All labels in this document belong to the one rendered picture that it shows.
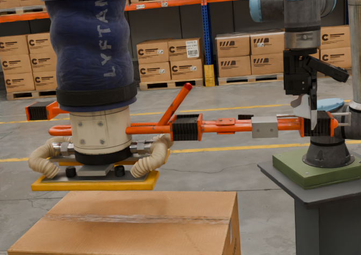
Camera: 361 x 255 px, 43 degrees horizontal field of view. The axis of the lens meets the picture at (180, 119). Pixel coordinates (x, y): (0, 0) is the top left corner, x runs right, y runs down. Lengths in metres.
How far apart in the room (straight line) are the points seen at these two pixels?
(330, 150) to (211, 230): 0.94
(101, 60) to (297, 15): 0.51
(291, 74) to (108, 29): 0.49
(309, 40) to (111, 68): 0.51
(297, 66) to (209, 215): 0.50
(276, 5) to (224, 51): 6.99
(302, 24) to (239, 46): 7.13
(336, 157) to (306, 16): 1.02
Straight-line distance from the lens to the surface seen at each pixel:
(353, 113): 2.01
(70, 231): 1.41
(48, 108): 1.63
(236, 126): 1.24
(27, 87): 9.36
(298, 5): 1.19
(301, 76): 1.21
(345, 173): 2.08
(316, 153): 2.10
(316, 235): 2.19
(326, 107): 2.03
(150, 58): 8.53
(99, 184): 1.23
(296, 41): 1.20
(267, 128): 1.24
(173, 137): 1.24
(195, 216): 1.37
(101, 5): 1.19
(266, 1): 1.35
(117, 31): 1.21
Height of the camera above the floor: 1.57
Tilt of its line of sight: 15 degrees down
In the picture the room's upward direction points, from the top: 6 degrees counter-clockwise
